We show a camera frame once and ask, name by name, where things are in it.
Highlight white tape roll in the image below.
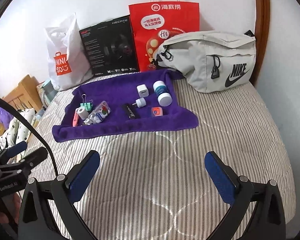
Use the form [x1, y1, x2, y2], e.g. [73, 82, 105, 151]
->
[76, 106, 89, 120]

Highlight green binder clip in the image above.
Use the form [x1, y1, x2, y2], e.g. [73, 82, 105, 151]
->
[80, 94, 93, 112]

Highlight clear plastic candy pack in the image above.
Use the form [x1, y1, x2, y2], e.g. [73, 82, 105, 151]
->
[83, 101, 111, 125]

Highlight black rectangular case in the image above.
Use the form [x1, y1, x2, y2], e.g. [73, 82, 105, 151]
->
[122, 103, 140, 120]

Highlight small white plug adapter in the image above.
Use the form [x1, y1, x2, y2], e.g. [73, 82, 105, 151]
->
[132, 98, 147, 108]

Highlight orange blue vaseline tin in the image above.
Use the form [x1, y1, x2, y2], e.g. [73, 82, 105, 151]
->
[151, 107, 163, 117]

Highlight blue white deodorant stick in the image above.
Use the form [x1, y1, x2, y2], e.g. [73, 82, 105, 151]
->
[153, 80, 172, 107]

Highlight white cube charger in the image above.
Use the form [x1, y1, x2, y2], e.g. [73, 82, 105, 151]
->
[136, 84, 149, 98]

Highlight person's left hand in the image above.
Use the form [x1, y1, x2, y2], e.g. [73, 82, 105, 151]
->
[0, 193, 21, 233]

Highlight striped mattress cover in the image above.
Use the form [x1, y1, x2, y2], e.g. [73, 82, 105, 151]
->
[32, 80, 296, 239]

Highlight white Miniso plastic bag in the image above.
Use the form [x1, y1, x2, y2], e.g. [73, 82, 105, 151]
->
[46, 14, 93, 91]

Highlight purple fleece towel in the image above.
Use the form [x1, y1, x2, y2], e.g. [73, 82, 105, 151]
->
[52, 69, 199, 142]

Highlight grey Nike waist bag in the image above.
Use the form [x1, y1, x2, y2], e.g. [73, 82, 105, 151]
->
[154, 31, 256, 93]

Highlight black Hecate product box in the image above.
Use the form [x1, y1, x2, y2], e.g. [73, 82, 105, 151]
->
[79, 15, 140, 76]

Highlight red paper shopping bag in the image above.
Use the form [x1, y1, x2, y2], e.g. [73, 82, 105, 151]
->
[129, 0, 200, 72]

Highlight wooden headboard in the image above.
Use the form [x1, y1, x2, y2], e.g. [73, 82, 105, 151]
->
[250, 0, 270, 86]

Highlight black cable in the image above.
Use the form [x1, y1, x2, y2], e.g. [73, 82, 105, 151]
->
[0, 93, 60, 178]

